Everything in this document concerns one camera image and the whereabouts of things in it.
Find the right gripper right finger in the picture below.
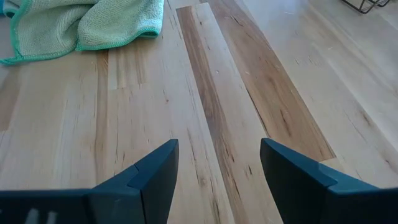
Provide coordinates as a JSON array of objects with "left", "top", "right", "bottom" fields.
[{"left": 260, "top": 138, "right": 398, "bottom": 224}]

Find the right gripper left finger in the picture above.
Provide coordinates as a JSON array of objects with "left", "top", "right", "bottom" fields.
[{"left": 0, "top": 138, "right": 180, "bottom": 224}]

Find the pale green microfiber towel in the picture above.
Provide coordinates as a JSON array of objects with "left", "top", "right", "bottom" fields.
[{"left": 0, "top": 0, "right": 165, "bottom": 67}]

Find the black wire basket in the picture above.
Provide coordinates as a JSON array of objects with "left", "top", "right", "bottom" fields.
[{"left": 341, "top": 0, "right": 391, "bottom": 15}]

